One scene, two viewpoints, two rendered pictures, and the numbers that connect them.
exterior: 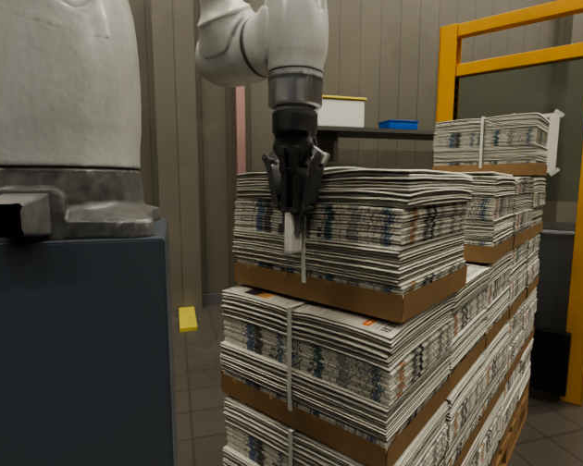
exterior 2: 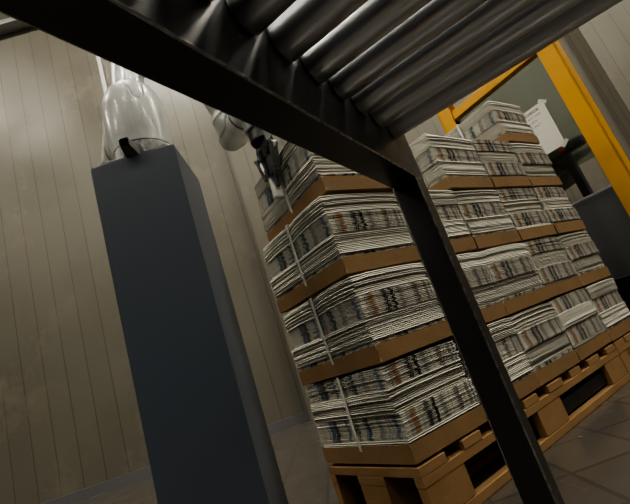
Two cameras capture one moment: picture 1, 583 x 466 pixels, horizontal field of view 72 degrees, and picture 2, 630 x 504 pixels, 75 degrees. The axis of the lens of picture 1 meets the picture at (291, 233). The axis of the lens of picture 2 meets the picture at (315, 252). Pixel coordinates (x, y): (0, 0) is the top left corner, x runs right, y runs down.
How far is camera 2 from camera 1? 0.84 m
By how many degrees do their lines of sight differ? 26
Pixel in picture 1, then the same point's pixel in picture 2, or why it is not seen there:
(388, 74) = not seen: hidden behind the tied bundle
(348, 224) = (295, 165)
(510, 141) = (481, 128)
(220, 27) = (220, 117)
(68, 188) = (144, 144)
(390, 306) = (320, 187)
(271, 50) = not seen: hidden behind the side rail
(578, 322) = not seen: outside the picture
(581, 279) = not seen: outside the picture
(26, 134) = (130, 131)
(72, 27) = (138, 101)
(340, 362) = (311, 232)
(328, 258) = (294, 189)
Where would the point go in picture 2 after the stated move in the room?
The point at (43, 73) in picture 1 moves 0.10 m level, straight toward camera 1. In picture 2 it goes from (132, 114) to (123, 85)
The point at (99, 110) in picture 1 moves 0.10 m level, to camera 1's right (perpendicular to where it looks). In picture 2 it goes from (150, 121) to (184, 103)
